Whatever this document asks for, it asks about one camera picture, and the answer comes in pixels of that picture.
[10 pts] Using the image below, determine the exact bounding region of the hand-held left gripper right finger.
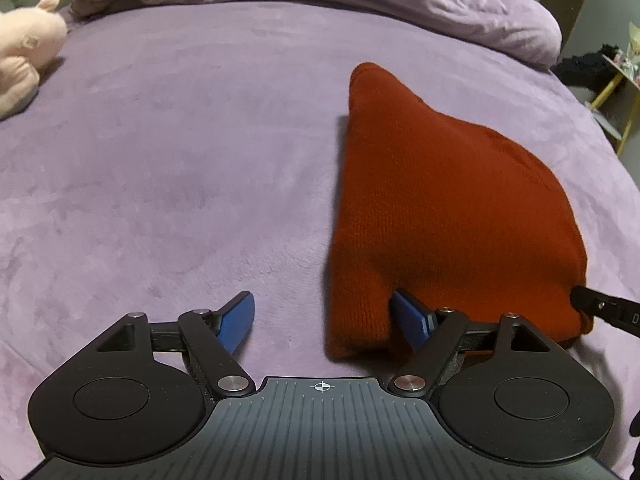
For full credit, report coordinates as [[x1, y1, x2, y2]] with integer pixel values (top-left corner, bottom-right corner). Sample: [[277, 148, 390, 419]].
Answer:
[[389, 287, 557, 399]]

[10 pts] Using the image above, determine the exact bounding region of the yellow rack with clutter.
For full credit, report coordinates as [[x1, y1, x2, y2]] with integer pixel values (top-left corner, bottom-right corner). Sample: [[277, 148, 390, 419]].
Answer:
[[589, 22, 640, 157]]

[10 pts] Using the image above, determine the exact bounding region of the red knitted garment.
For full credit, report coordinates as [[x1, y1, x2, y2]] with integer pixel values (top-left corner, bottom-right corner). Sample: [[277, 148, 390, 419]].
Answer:
[[324, 61, 596, 361]]

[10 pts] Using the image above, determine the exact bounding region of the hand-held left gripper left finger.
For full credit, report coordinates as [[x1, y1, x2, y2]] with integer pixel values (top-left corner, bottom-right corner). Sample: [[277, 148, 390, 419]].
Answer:
[[97, 290, 257, 397]]

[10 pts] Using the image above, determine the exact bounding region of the dark cloth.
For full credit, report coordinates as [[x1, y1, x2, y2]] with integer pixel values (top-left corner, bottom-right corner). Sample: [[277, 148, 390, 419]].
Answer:
[[551, 51, 620, 95]]

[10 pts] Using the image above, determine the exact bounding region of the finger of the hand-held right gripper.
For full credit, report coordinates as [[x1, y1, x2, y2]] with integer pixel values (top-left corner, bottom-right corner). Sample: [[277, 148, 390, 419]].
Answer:
[[570, 285, 640, 339]]

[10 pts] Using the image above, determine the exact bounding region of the purple bed sheet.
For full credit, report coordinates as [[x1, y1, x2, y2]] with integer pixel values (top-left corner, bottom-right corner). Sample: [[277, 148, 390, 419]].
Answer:
[[0, 0, 640, 480]]

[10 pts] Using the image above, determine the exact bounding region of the pink plush toy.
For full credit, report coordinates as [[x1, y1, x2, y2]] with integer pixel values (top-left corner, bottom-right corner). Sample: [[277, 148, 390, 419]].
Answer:
[[0, 0, 69, 121]]

